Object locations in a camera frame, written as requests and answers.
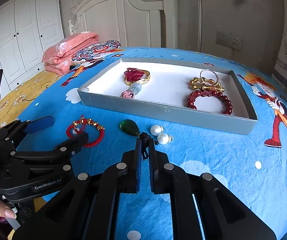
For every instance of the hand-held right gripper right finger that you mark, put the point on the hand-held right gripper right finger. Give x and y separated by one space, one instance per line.
152 167

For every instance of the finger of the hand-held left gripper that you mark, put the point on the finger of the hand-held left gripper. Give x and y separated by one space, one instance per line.
71 142
39 125

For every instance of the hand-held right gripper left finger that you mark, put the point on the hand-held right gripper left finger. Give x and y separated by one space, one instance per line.
139 166

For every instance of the shallow grey cardboard box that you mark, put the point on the shallow grey cardboard box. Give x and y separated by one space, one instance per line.
158 112

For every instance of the pink knot pale stone charm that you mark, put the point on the pink knot pale stone charm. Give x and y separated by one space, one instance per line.
128 93

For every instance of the gold bangle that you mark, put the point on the gold bangle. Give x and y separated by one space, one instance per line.
146 78

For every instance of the red flower pendant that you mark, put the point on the red flower pendant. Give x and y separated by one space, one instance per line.
132 74

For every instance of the person's left hand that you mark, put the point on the person's left hand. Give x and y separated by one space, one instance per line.
2 210

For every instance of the yellow floral bedsheet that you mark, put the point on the yellow floral bedsheet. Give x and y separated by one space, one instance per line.
26 90

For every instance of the folded pink floral quilt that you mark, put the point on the folded pink floral quilt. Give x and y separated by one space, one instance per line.
68 52

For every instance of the white wardrobe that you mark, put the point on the white wardrobe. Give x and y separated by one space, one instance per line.
26 37

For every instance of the patterned pillow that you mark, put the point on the patterned pillow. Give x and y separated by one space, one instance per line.
96 50

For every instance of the white wooden headboard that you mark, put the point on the white wooden headboard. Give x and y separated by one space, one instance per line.
133 17

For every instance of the metal pole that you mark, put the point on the metal pole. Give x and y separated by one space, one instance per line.
200 25

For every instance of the paper note on wall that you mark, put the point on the paper note on wall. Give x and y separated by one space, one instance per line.
74 3

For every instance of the grey wall switch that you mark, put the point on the grey wall switch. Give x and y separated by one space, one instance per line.
222 38

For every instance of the grey wall socket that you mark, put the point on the grey wall socket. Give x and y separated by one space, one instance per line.
236 42

